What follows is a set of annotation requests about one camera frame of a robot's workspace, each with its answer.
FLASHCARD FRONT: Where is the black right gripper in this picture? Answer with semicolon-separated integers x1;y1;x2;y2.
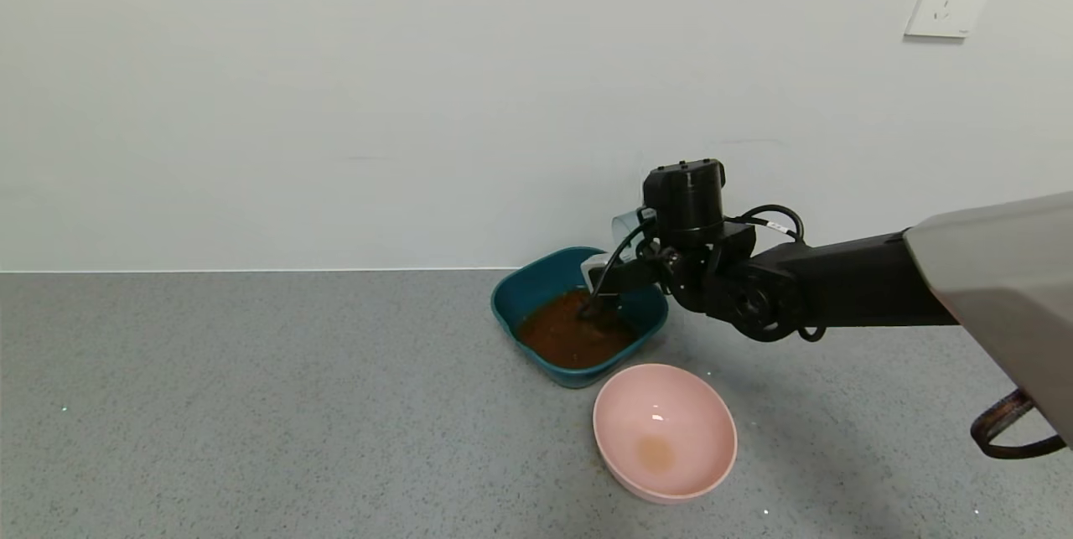
577;252;661;319

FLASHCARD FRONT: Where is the black camera cable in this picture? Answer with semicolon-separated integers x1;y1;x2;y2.
585;204;806;315

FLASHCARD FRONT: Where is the teal square plastic basin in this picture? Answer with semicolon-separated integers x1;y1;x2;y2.
490;247;670;390

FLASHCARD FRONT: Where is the pink plastic bowl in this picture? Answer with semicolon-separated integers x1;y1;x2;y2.
592;363;739;505

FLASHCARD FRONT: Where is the braided dark arm cable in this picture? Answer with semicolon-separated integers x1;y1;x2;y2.
971;388;1070;460

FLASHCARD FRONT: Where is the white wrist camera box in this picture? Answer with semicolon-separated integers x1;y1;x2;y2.
581;252;623;294

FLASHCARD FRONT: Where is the translucent blue handled cup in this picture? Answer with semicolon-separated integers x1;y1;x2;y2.
609;206;661;253

